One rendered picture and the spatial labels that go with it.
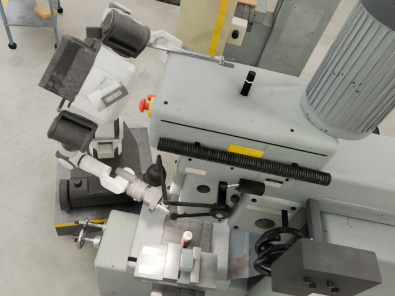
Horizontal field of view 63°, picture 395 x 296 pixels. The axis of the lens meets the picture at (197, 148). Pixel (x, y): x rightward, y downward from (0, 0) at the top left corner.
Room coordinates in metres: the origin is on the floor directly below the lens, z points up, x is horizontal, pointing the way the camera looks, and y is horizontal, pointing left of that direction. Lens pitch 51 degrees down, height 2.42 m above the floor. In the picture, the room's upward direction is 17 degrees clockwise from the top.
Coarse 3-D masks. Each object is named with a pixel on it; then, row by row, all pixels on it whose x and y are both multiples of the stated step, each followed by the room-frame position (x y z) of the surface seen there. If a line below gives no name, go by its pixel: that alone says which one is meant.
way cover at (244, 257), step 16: (224, 224) 0.80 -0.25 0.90; (224, 240) 0.72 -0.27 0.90; (240, 240) 0.72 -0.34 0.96; (256, 240) 0.70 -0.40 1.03; (224, 256) 0.64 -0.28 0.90; (240, 256) 0.64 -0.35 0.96; (256, 256) 0.63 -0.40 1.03; (224, 272) 0.56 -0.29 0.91; (240, 272) 0.56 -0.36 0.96; (256, 272) 0.56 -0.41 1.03
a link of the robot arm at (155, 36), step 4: (152, 32) 1.22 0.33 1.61; (156, 32) 1.21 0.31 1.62; (160, 32) 1.21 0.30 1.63; (164, 32) 1.21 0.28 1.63; (152, 36) 1.19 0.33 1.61; (156, 36) 1.20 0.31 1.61; (160, 36) 1.20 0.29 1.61; (164, 36) 1.20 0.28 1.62; (168, 36) 1.21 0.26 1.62; (172, 36) 1.21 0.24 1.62; (152, 40) 1.19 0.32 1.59; (156, 40) 1.23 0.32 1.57; (172, 40) 1.20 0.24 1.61; (176, 40) 1.20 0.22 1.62; (176, 44) 1.20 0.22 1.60; (180, 44) 1.21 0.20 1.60
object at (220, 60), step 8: (160, 48) 0.73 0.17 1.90; (168, 48) 0.74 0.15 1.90; (176, 48) 0.75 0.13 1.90; (192, 56) 0.74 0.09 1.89; (200, 56) 0.74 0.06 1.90; (208, 56) 0.75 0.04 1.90; (216, 56) 0.77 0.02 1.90; (224, 56) 0.78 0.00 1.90; (224, 64) 0.74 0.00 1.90; (232, 64) 0.75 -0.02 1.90
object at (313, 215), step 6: (306, 204) 0.57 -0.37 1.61; (312, 204) 0.57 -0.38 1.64; (318, 204) 0.57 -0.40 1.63; (306, 210) 0.56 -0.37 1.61; (312, 210) 0.54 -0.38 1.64; (318, 210) 0.55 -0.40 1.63; (312, 216) 0.53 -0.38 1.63; (318, 216) 0.53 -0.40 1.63; (312, 222) 0.51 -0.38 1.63; (318, 222) 0.51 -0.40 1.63; (312, 228) 0.49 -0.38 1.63; (318, 228) 0.49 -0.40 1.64; (312, 234) 0.47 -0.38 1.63; (318, 234) 0.47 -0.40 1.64; (318, 240) 0.45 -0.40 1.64
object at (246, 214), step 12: (240, 204) 0.57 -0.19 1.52; (252, 204) 0.56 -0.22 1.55; (264, 204) 0.56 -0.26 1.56; (276, 204) 0.57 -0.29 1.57; (288, 204) 0.57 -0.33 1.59; (300, 204) 0.58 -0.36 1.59; (240, 216) 0.56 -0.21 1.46; (252, 216) 0.56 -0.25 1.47; (264, 216) 0.57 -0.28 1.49; (276, 216) 0.57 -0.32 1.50; (288, 216) 0.57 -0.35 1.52; (240, 228) 0.56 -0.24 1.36; (252, 228) 0.57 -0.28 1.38; (264, 228) 0.57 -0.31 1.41
